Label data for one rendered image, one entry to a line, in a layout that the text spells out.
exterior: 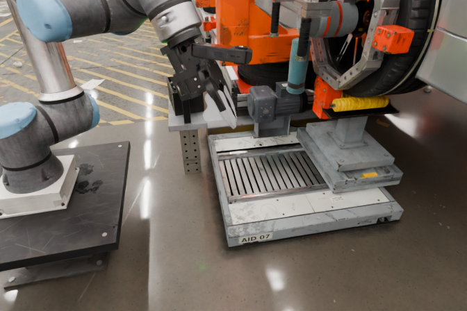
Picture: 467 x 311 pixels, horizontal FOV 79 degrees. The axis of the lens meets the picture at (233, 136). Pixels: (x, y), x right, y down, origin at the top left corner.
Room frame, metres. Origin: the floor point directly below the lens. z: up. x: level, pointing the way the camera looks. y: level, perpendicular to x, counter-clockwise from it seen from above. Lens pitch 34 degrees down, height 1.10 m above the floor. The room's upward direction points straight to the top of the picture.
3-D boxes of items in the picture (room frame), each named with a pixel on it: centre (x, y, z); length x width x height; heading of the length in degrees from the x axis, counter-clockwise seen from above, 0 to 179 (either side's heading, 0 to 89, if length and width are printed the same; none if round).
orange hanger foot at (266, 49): (1.75, -0.32, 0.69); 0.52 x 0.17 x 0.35; 100
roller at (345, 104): (1.15, -0.57, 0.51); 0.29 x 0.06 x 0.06; 100
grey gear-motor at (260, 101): (1.54, -0.30, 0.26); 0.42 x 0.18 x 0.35; 100
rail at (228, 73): (2.93, 0.20, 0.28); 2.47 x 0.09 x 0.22; 10
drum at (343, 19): (1.24, -0.38, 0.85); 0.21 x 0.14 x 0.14; 100
